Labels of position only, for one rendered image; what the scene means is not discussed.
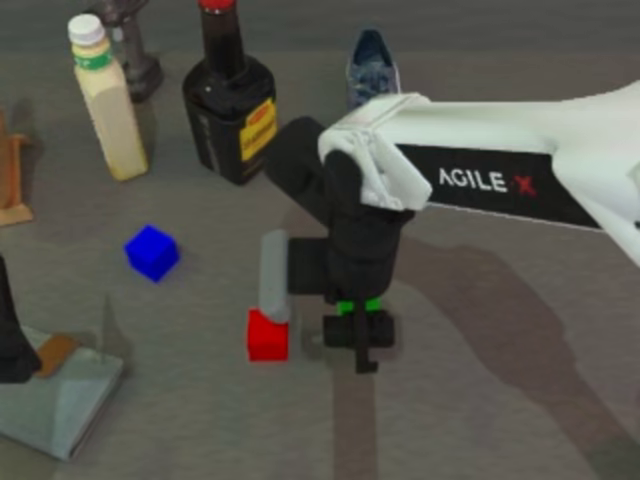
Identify red cube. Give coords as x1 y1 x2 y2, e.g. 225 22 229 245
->
246 307 291 363

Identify blue cube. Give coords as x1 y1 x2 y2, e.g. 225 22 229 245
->
123 224 181 284

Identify blue sneaker shoe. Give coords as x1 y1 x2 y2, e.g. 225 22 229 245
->
345 28 403 114

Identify dark sauce bottle, red cap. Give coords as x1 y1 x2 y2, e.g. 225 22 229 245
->
181 0 279 187

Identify small brown pad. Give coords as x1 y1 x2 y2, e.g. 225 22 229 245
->
35 333 82 379

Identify cream bottle with white cap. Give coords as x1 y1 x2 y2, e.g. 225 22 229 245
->
67 13 150 182

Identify dark grey power drill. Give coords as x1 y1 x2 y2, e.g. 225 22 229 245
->
82 0 165 104

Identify black object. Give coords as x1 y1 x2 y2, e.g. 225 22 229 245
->
0 253 43 385

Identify brown wooden stand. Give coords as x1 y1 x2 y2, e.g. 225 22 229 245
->
0 110 35 227

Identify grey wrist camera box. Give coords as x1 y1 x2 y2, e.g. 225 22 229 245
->
258 229 331 324

